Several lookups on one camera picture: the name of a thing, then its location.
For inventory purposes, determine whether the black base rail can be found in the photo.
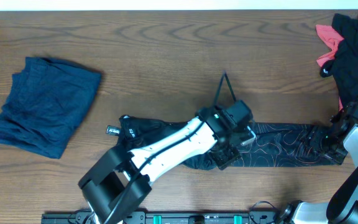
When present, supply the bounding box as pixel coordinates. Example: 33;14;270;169
40;210;277;224

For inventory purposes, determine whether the folded navy blue shirt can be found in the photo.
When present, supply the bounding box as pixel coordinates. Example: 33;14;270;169
0;57;102;159

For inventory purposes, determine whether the plain black shirt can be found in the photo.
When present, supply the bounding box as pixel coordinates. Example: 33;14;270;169
319;14;358;106

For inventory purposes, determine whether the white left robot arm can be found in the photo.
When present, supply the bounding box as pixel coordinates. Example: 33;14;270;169
78;101;255;223

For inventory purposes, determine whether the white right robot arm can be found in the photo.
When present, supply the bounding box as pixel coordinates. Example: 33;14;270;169
277;101;358;224

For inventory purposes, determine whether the red cloth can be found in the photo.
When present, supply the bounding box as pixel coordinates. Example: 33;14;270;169
316;18;358;107

